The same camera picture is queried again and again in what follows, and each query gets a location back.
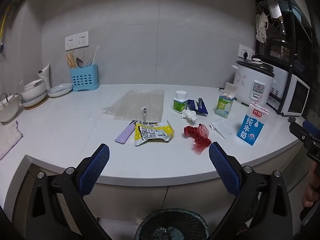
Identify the white tissue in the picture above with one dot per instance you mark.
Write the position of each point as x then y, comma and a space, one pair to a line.
189, 115

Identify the black metal rack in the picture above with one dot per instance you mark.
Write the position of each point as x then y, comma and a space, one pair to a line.
291, 30

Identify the person's right hand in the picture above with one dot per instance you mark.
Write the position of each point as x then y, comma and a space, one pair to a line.
312, 192

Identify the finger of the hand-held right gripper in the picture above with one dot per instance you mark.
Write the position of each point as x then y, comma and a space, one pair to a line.
312, 128
298, 131

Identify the white chopstick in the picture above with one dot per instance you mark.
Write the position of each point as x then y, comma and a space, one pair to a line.
96, 54
91, 56

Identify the white vented appliance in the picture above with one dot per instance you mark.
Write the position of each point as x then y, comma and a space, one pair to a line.
278, 82

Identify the purple-edged dish cloth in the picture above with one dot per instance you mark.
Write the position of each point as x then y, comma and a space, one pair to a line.
8, 140

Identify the green medicine box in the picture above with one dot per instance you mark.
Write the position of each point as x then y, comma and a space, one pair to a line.
223, 106

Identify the white mini oven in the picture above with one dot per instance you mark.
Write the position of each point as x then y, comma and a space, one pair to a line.
296, 96

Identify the white wall socket with plug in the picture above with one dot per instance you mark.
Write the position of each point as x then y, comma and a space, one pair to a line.
246, 51

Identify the small metal spoon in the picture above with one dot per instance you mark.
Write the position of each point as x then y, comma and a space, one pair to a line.
145, 110

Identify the kitchen cleaver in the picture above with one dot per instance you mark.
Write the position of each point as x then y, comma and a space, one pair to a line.
276, 11

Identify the blue and white milk carton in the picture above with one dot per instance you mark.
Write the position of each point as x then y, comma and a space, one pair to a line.
251, 126

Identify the white paper wrapper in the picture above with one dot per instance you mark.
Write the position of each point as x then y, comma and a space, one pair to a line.
221, 128

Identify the white green-label pill bottle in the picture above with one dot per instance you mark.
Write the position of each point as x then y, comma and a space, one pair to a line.
180, 103

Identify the white mesh cloth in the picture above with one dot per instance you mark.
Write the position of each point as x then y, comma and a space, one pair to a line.
262, 28

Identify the light blue basin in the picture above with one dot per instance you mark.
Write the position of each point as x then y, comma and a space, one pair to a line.
296, 11

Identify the yellow snack wrapper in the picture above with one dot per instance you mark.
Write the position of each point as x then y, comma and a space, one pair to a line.
152, 132

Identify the grey bowl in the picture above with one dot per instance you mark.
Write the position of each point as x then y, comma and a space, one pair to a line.
8, 108

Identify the small black stand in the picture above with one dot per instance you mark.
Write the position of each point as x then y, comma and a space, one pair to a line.
291, 119

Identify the steel pot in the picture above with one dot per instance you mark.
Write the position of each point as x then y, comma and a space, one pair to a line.
277, 47

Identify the white slanted jug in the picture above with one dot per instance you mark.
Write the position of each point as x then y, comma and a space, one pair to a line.
45, 73

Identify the red mesh net bag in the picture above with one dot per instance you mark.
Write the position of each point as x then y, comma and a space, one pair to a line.
197, 135

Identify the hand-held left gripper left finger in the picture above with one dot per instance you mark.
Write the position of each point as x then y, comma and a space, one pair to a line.
96, 170

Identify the white bowl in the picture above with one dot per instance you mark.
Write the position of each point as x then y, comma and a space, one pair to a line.
35, 90

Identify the purple lighter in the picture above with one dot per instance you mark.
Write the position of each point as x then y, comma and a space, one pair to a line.
123, 135

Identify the white plate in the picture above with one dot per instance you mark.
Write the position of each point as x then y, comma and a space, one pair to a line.
40, 101

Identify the dark blue foil packet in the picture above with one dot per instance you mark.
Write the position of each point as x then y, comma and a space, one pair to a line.
197, 106

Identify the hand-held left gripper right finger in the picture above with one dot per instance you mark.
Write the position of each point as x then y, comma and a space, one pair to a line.
225, 170

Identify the bundle of wooden chopsticks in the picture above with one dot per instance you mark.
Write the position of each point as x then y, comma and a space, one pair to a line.
70, 60

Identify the blue utensil holder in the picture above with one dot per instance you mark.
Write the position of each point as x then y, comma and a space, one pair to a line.
83, 78

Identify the wooden trivet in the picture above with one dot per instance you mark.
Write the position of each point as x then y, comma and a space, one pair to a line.
31, 107

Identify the teal mesh waste basket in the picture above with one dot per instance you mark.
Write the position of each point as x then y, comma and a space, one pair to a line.
172, 223

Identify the blue-rimmed plate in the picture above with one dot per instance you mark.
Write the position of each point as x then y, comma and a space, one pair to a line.
60, 90

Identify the white flowered rice cooker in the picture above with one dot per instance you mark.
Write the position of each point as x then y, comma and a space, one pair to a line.
250, 80

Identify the clear bubble wrap sheet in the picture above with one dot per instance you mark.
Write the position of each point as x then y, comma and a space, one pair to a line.
133, 102

